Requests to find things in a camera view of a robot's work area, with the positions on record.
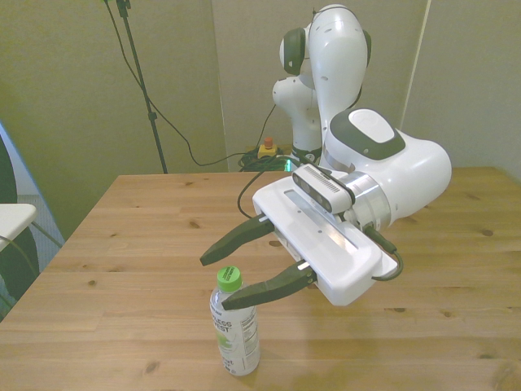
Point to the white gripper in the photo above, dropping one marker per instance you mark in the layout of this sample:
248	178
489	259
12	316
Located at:
325	252

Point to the clear water bottle green cap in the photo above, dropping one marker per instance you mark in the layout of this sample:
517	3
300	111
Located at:
236	342

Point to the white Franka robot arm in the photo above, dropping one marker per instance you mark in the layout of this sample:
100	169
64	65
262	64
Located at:
407	171

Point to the black tripod stand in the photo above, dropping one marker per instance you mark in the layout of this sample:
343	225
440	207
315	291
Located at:
140	73

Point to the yellow emergency stop button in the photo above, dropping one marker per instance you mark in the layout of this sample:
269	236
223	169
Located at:
268	151

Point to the white side table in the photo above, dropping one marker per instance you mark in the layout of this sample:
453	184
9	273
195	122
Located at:
16	220

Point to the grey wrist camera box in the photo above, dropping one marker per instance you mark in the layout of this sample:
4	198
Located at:
321	185

